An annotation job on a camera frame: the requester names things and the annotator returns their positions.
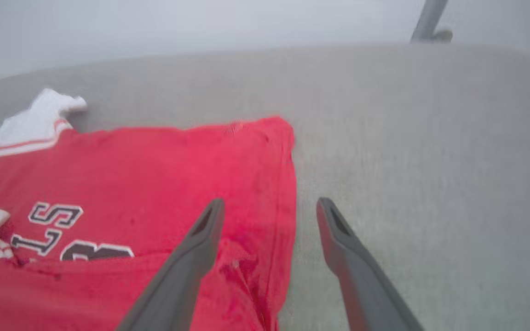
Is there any red Bulls jersey shirt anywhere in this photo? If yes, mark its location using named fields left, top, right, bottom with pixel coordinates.
left=0, top=88, right=297, bottom=331

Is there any grey fabric sofa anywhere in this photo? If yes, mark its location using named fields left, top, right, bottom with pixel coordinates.
left=0, top=44, right=530, bottom=331

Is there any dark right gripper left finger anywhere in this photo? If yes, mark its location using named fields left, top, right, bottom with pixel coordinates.
left=115, top=198, right=225, bottom=331

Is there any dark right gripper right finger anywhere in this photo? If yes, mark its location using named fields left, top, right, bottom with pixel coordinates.
left=317, top=198, right=424, bottom=331

